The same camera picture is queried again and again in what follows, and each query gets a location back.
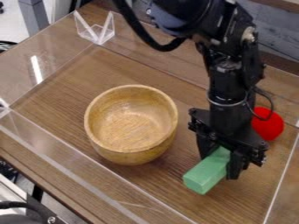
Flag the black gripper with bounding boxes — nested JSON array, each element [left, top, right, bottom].
[[189, 97, 269, 179]]

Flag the green rectangular stick block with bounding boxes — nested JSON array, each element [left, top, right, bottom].
[[182, 147, 230, 195]]

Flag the brown wooden bowl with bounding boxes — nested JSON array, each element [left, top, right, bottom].
[[85, 84, 179, 165]]

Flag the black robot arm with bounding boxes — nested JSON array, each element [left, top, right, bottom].
[[113, 0, 267, 179]]

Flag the red plush strawberry toy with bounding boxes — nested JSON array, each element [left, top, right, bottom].
[[251, 107, 285, 141]]

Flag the black table leg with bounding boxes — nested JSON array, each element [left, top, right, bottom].
[[32, 185, 43, 202]]

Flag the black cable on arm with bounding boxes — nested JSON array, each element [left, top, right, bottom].
[[245, 87, 277, 122]]

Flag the clear acrylic tray enclosure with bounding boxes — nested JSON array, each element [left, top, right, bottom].
[[0, 0, 299, 224]]

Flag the black metal bracket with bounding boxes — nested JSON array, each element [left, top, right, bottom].
[[26, 203, 70, 224]]

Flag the grey post in background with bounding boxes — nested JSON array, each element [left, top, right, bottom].
[[18, 0, 50, 36]]

